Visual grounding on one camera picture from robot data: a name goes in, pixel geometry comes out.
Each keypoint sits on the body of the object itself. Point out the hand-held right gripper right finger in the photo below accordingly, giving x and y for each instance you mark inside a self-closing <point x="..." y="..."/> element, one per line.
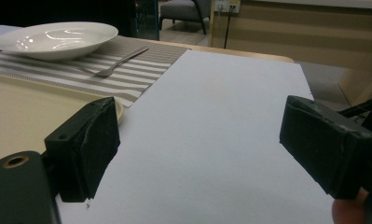
<point x="323" y="146"/>

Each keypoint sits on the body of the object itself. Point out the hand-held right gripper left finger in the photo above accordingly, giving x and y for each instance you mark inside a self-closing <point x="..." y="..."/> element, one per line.
<point x="87" y="149"/>

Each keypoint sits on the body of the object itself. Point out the beige plastic tray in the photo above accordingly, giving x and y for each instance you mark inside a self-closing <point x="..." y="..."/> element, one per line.
<point x="19" y="118"/>

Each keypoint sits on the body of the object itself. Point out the silver fork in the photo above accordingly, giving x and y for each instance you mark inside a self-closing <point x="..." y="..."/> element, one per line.
<point x="118" y="63"/>

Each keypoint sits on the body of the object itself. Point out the white deep plate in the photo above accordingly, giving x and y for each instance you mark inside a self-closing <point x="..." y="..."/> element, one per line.
<point x="56" y="40"/>

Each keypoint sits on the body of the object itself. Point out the grey striped placemat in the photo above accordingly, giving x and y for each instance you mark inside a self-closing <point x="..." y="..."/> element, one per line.
<point x="134" y="77"/>

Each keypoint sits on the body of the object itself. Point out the grey chair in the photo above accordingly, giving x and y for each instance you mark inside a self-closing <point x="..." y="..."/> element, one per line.
<point x="180" y="11"/>

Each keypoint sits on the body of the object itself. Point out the white wall socket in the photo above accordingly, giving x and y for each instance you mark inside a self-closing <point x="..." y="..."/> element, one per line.
<point x="227" y="5"/>

